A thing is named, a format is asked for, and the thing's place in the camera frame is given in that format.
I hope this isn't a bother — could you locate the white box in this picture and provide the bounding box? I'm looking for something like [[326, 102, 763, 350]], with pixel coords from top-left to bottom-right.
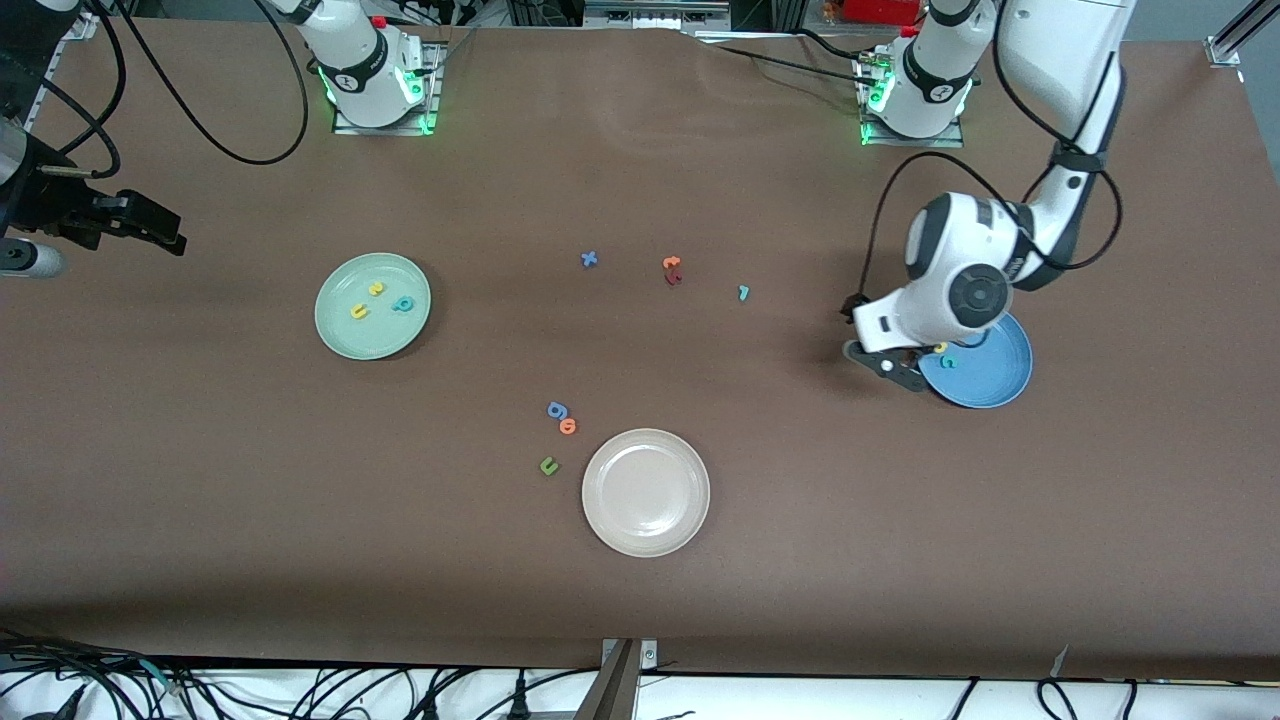
[[583, 0, 733, 31]]

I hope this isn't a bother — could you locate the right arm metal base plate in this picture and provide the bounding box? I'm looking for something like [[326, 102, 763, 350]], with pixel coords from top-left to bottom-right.
[[333, 42, 443, 137]]

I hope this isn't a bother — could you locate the black cable tangle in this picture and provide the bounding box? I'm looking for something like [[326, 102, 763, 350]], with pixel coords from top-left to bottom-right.
[[0, 628, 201, 720]]

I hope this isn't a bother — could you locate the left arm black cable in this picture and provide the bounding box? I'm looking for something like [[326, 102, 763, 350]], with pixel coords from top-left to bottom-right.
[[840, 40, 1123, 323]]

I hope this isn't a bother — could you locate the aluminium beam with bracket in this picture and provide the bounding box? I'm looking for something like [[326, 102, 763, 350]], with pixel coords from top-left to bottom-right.
[[575, 638, 661, 720]]

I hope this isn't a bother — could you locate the beige round plate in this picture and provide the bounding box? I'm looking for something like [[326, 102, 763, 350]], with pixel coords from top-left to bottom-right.
[[581, 428, 712, 558]]

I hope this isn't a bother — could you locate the green round plate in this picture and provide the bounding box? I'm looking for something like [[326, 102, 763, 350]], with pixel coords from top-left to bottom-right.
[[314, 252, 433, 362]]

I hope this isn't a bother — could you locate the right arm long black cable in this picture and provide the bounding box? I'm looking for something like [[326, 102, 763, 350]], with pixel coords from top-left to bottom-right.
[[113, 0, 310, 167]]

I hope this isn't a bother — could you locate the looped black cable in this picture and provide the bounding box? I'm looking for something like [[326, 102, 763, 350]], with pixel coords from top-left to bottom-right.
[[1035, 678, 1079, 720]]

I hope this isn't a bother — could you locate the black base cable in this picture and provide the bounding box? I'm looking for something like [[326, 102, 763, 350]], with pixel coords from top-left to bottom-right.
[[795, 28, 881, 63], [712, 44, 869, 89]]

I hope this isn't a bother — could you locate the right arm short black cable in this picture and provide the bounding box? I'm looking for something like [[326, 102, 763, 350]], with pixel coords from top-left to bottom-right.
[[40, 0, 128, 183]]

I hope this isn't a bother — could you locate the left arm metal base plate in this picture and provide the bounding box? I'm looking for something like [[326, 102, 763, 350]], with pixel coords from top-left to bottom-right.
[[858, 50, 967, 150]]

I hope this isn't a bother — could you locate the red object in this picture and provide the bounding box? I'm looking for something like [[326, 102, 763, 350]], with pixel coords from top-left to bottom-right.
[[838, 0, 923, 27]]

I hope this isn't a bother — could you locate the brown table cover mat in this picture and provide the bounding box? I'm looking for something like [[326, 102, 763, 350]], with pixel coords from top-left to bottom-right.
[[0, 18, 1280, 683]]

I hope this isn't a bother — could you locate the blue round plate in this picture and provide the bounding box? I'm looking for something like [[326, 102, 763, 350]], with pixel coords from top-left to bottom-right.
[[918, 312, 1034, 410]]

